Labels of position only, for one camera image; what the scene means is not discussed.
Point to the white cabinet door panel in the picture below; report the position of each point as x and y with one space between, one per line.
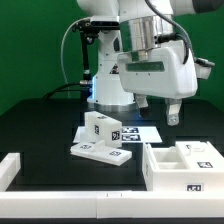
199 155

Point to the white panel with knob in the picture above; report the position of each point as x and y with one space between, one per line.
100 152

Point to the white cabinet body box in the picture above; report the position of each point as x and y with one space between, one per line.
164 170

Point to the black camera on stand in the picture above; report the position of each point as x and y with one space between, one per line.
107 32

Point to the white U-shaped table fence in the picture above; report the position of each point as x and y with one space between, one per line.
101 204

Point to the white marker sheet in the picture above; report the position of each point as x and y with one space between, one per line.
130 134

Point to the white cabinet block with markers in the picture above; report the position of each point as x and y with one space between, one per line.
101 127

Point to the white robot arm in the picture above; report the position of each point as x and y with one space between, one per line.
143 52

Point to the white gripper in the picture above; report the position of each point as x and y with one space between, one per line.
162 74

